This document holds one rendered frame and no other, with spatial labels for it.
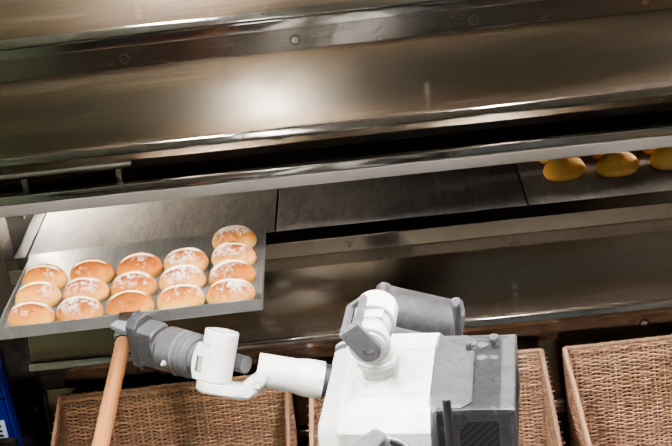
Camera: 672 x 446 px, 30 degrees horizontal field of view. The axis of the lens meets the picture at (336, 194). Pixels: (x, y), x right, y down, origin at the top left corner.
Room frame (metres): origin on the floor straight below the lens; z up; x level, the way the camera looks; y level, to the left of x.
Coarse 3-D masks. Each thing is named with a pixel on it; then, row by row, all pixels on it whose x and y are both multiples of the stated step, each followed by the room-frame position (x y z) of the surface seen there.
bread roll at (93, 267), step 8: (80, 264) 2.41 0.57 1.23; (88, 264) 2.40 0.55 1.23; (96, 264) 2.40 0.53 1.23; (104, 264) 2.41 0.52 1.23; (72, 272) 2.41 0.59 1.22; (80, 272) 2.40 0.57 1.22; (88, 272) 2.39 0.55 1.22; (96, 272) 2.39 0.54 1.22; (104, 272) 2.40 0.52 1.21; (112, 272) 2.41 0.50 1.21; (104, 280) 2.39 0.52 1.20
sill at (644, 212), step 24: (432, 216) 2.53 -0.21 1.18; (456, 216) 2.51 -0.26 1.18; (480, 216) 2.50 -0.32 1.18; (504, 216) 2.48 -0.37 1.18; (528, 216) 2.47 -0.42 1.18; (552, 216) 2.46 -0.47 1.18; (576, 216) 2.46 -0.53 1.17; (600, 216) 2.46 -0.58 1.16; (624, 216) 2.45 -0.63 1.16; (648, 216) 2.45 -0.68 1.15; (288, 240) 2.50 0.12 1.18; (312, 240) 2.49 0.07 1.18; (336, 240) 2.49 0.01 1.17; (360, 240) 2.48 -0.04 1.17; (384, 240) 2.48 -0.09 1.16; (408, 240) 2.48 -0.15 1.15; (432, 240) 2.48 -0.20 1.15; (24, 264) 2.55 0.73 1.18
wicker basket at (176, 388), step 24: (168, 384) 2.48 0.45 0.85; (192, 384) 2.47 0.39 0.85; (72, 408) 2.48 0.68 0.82; (96, 408) 2.47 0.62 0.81; (120, 408) 2.47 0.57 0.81; (144, 408) 2.47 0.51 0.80; (168, 408) 2.46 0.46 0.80; (192, 408) 2.46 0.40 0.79; (216, 408) 2.45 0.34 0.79; (240, 408) 2.45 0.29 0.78; (264, 408) 2.45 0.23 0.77; (288, 408) 2.36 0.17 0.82; (120, 432) 2.46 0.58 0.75; (144, 432) 2.45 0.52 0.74; (168, 432) 2.45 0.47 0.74; (192, 432) 2.44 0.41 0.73; (216, 432) 2.44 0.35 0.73; (240, 432) 2.44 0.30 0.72; (264, 432) 2.43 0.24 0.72; (288, 432) 2.29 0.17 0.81
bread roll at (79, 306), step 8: (72, 296) 2.27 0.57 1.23; (80, 296) 2.26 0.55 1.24; (88, 296) 2.27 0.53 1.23; (64, 304) 2.25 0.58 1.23; (72, 304) 2.25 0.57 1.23; (80, 304) 2.24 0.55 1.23; (88, 304) 2.25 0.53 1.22; (96, 304) 2.25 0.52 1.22; (56, 312) 2.26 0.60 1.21; (64, 312) 2.24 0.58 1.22; (72, 312) 2.24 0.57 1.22; (80, 312) 2.23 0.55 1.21; (88, 312) 2.24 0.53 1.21; (96, 312) 2.24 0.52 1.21
